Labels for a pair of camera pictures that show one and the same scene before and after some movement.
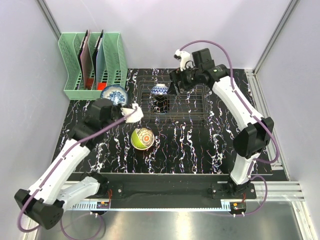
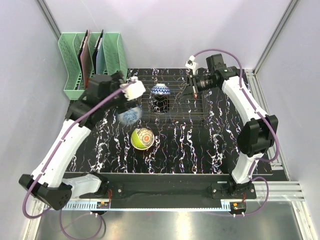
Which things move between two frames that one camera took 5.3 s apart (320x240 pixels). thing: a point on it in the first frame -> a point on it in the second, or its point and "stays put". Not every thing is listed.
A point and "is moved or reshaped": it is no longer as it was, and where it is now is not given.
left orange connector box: x=103 y=204 stays put
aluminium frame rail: x=278 y=191 stays put
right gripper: x=176 y=76 -> x=188 y=90
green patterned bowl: x=142 y=139 stays put
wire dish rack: x=189 y=103 stays put
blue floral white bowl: x=116 y=93 is moved or reshaped
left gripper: x=118 y=108 -> x=125 y=104
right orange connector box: x=238 y=207 stays put
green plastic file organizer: x=114 y=69 stays put
